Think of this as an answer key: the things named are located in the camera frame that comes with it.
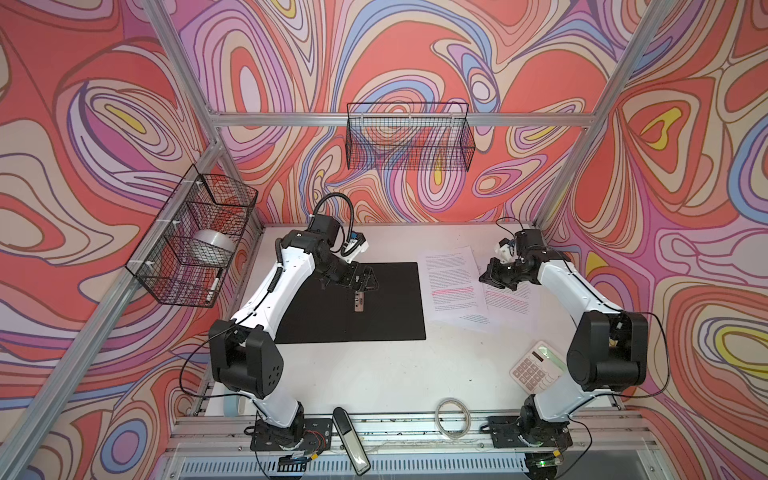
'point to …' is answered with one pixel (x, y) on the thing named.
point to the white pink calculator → (538, 368)
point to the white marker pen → (211, 290)
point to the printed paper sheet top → (452, 286)
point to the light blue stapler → (231, 406)
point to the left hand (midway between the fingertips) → (366, 280)
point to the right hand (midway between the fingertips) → (483, 283)
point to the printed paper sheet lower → (520, 310)
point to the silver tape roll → (213, 241)
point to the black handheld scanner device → (352, 441)
